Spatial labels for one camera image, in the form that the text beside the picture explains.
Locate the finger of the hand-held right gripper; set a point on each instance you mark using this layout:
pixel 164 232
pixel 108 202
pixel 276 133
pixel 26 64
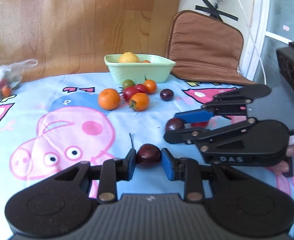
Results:
pixel 194 116
pixel 179 137

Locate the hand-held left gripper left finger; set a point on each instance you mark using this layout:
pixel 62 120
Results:
pixel 130 166

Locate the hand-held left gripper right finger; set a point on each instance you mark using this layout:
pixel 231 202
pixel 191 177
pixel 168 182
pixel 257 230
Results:
pixel 167 166

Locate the dark purple plum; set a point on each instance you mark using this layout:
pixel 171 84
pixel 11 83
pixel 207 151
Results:
pixel 167 95
pixel 149 155
pixel 174 125

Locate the pale green ceramic bowl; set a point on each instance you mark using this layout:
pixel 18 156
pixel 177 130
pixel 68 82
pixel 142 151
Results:
pixel 139 73

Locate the orange tangerine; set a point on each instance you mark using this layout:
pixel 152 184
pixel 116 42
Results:
pixel 109 99

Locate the dark fruit stem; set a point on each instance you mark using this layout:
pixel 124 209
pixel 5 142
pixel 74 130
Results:
pixel 131 141

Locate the red cherry tomato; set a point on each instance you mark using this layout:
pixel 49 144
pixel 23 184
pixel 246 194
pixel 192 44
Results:
pixel 129 93
pixel 141 88

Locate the brown seat cushion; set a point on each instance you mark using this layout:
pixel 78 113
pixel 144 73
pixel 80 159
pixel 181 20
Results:
pixel 204 47

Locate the green cherry tomato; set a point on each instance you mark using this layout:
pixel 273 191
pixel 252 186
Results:
pixel 128 83

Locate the black carved cabinet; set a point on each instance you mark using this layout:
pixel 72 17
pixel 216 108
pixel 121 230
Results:
pixel 290 67

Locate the cartoon pig printed blanket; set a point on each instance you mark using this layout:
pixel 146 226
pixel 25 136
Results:
pixel 62 120

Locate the yellow lemon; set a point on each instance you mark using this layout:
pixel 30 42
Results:
pixel 129 58

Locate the black tape cross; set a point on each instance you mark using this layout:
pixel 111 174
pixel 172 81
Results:
pixel 215 11

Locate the wood pattern board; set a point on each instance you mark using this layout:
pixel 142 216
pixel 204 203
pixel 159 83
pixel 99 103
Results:
pixel 74 25

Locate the clear plastic bag of tomatoes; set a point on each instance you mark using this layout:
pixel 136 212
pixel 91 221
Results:
pixel 2 85

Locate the white window frame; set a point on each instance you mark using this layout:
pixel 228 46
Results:
pixel 256 17

